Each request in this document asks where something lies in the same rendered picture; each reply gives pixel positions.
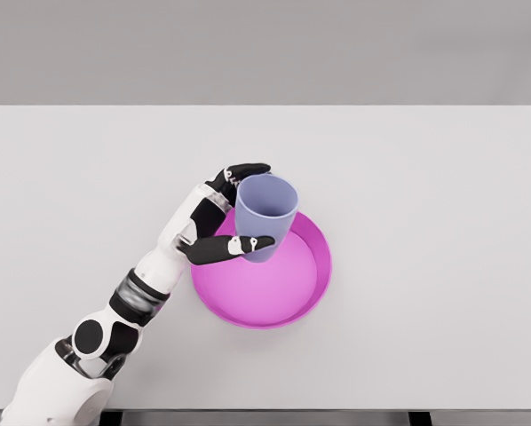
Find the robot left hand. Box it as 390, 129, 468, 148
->
156, 162, 276, 267

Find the magenta pink plate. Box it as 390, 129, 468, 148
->
189, 209, 333, 330

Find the lavender blue cup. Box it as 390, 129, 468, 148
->
234, 173, 299, 264

